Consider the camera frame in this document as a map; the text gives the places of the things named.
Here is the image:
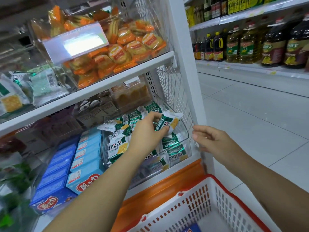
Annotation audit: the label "person's left hand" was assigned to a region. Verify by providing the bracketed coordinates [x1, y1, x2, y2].
[128, 111, 170, 159]

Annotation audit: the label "person's right hand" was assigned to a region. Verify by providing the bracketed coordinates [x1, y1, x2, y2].
[192, 125, 242, 170]

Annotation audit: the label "green white snack packet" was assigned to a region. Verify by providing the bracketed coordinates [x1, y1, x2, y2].
[154, 111, 183, 135]

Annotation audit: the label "person's right forearm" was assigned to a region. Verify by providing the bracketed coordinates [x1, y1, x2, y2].
[228, 145, 309, 232]

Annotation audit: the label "person's left forearm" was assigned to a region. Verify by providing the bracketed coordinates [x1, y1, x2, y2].
[43, 148, 157, 232]

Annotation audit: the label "pile of green snack packets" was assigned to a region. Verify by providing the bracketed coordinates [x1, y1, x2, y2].
[97, 101, 189, 172]

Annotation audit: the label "clear box of yellow cakes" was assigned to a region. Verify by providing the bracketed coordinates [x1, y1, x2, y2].
[110, 78, 154, 112]

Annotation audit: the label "orange shelf base panel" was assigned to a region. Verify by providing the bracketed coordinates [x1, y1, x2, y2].
[111, 159, 206, 232]

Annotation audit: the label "red white shopping basket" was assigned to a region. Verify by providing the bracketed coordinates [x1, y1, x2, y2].
[126, 174, 272, 232]

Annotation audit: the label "pile of brown snack packets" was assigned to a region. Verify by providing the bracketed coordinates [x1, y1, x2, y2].
[74, 91, 121, 128]

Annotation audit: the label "white background shelf unit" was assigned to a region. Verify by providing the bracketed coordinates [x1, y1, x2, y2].
[183, 0, 309, 98]

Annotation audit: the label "row of small dark bottles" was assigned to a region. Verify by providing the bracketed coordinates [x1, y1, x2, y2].
[192, 37, 206, 61]

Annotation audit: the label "row of light blue boxes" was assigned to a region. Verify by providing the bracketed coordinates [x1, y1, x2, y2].
[66, 128, 106, 195]

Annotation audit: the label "pile of orange snack packets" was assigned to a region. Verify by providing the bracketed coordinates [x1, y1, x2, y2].
[31, 6, 167, 89]

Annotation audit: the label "yellow cooking oil bottle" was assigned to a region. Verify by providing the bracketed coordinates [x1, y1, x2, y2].
[226, 26, 242, 63]
[239, 22, 259, 65]

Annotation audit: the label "blue box in basket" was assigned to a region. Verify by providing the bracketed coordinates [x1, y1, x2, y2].
[181, 223, 202, 232]

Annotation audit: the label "pile of purple snack packets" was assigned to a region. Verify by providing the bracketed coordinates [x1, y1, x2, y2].
[31, 111, 83, 148]

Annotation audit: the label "large dark oil bottle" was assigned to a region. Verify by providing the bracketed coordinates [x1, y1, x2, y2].
[261, 17, 288, 68]
[284, 13, 309, 69]

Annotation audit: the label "yellow packets on shelf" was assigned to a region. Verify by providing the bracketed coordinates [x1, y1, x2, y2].
[185, 6, 197, 28]

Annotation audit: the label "row of dark blue boxes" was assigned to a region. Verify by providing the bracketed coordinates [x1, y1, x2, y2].
[29, 136, 81, 214]

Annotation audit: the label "row of dark sauce bottles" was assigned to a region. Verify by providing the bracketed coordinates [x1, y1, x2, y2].
[196, 0, 228, 22]

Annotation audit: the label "pale green snack packet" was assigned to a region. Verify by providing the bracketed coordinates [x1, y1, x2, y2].
[29, 68, 69, 107]

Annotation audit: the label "clear bin with cracker packets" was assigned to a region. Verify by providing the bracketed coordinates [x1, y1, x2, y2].
[0, 63, 73, 124]

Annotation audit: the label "row of yellow green boxes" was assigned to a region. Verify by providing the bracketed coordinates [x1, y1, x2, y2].
[227, 0, 283, 15]

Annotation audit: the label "tall clear plastic bin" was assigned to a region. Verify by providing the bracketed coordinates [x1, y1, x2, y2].
[28, 0, 171, 91]

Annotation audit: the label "green yellow cracker packet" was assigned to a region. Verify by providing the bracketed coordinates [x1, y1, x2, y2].
[0, 73, 31, 116]

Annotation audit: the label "pile of green leafy packets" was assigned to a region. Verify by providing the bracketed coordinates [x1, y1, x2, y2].
[0, 162, 40, 232]

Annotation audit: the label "white wire mesh panel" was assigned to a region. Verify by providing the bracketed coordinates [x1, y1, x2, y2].
[135, 0, 201, 148]

